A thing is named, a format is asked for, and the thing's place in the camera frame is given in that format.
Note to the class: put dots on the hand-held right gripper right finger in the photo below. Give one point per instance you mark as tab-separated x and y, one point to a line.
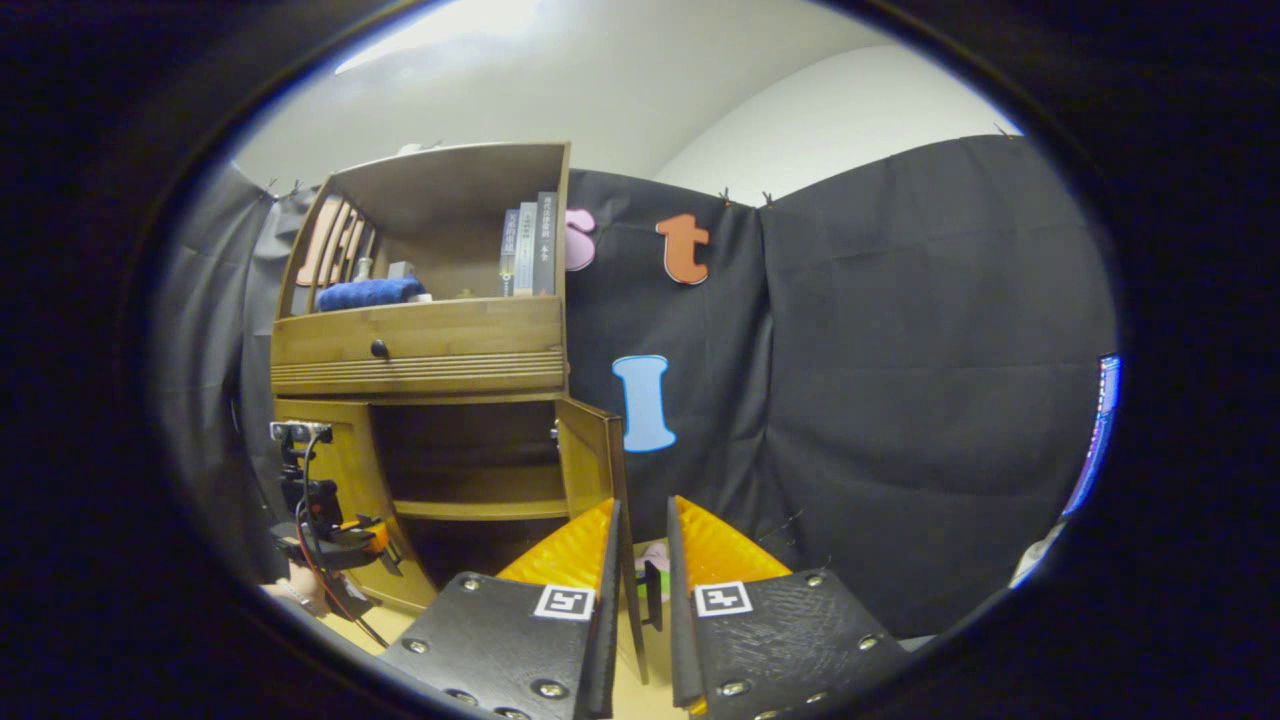
680	640

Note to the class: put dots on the dark blue book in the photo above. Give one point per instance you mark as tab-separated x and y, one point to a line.
509	255

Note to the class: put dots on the small glass bottle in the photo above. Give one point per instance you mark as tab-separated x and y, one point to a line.
362	270

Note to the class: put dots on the folded blue towel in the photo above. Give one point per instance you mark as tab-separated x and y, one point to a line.
370	293

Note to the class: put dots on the small grey box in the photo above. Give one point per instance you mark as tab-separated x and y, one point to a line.
401	270

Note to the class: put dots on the wooden ribbed drawer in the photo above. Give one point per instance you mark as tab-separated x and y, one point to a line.
450	340

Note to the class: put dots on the wooden double-door shoe cabinet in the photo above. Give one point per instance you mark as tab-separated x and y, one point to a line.
440	345

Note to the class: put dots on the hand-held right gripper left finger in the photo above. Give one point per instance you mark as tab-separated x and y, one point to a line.
608	640

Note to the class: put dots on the green pink plush toy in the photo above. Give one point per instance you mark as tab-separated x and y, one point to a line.
655	553

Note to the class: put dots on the black backdrop cloth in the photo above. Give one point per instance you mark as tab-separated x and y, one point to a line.
900	400

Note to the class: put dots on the wooden inner shelf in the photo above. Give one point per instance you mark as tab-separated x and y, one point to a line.
480	509

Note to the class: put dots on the wooden shoe cabinet door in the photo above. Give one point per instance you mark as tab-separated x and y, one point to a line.
585	460
350	470

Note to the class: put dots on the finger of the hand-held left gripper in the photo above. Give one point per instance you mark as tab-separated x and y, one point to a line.
372	538

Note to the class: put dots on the light grey book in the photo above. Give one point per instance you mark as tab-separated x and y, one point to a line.
526	250

